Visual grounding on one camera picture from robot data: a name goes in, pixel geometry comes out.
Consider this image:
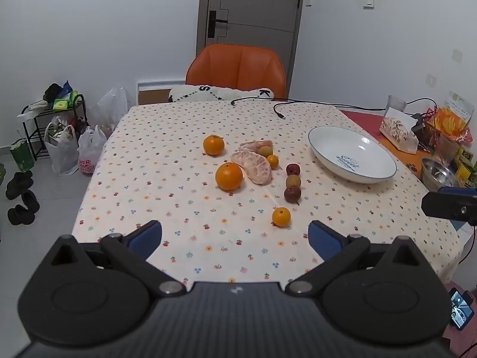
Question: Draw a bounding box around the black shelf rack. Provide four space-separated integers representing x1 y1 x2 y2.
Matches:
20 93 88 161

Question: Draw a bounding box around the medium orange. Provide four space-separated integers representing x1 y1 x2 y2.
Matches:
203 134 226 156

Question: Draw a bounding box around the smartphone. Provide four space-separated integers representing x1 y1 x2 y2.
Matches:
448 287 475 331

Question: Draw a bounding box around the long black cable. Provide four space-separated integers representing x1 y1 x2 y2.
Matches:
230 97 386 112

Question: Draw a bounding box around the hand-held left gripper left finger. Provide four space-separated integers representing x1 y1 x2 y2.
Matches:
48 221 187 299

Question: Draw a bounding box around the steel bowl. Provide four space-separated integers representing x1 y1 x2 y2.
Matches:
420 157 461 192

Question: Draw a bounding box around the white cushion with black pattern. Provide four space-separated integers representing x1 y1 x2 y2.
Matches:
168 85 276 103

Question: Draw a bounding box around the white bag with red print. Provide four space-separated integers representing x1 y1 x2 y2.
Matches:
77 125 109 175

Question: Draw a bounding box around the white cloth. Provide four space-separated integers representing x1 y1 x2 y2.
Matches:
17 99 49 118

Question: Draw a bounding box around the large orange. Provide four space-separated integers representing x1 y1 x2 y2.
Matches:
215 162 244 192

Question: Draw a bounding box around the white bowl with dark rim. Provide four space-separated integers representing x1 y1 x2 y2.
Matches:
308 126 398 184

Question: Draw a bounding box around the pink peeled pomelo piece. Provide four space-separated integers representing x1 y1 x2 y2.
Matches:
238 140 274 155

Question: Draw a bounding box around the white green carton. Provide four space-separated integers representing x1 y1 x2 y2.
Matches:
443 90 476 120

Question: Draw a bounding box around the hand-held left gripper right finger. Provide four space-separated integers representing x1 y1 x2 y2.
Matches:
284 221 425 296

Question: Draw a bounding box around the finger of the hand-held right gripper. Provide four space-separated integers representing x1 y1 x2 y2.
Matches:
421 186 477 226

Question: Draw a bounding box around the white framed board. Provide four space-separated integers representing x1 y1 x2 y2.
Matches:
136 79 187 106

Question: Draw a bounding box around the orange chair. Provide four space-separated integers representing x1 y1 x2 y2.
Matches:
185 44 287 99

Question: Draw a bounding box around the floral tablecloth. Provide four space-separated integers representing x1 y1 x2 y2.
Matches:
71 101 464 288

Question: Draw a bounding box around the pale peeled pomelo piece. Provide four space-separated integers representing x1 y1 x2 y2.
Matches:
231 151 273 185

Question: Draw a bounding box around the red orange table mat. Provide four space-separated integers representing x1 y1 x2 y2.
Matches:
337 109 436 180

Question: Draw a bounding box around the white plastic bag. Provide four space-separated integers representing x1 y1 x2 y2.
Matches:
44 116 80 177

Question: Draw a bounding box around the green bag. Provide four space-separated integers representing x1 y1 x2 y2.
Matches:
9 139 35 172

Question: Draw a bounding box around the grey door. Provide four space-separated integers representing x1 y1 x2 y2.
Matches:
196 0 306 99

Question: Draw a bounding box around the black cable with plug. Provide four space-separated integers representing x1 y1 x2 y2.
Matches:
273 101 310 121

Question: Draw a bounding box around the clear plastic bag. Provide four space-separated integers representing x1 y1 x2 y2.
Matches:
86 87 137 135

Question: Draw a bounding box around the black door handle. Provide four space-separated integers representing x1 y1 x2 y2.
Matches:
207 10 229 38

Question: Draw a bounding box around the black cloth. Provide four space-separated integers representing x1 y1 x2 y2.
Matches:
43 83 63 101

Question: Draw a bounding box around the clear glass cup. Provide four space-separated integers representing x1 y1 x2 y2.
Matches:
388 95 407 114

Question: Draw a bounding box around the floral tissue pack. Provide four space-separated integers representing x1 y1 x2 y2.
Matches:
379 107 420 154

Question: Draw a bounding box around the green packet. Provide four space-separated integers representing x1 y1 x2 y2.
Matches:
53 90 79 112

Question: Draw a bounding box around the orange snack bag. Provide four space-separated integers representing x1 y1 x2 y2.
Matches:
427 107 474 143

